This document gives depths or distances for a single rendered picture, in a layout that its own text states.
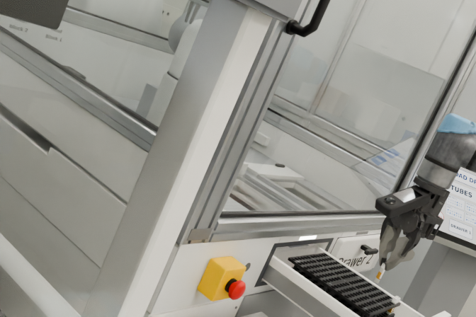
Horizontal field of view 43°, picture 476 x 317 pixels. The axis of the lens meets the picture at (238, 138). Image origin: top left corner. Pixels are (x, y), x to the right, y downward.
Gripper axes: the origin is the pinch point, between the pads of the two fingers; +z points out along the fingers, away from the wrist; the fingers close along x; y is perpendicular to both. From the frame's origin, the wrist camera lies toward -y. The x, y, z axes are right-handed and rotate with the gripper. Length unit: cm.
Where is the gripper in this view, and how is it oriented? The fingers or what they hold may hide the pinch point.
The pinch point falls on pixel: (384, 262)
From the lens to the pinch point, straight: 138.3
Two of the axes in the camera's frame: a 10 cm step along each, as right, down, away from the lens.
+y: 7.7, 2.2, 5.9
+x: -4.9, -3.8, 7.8
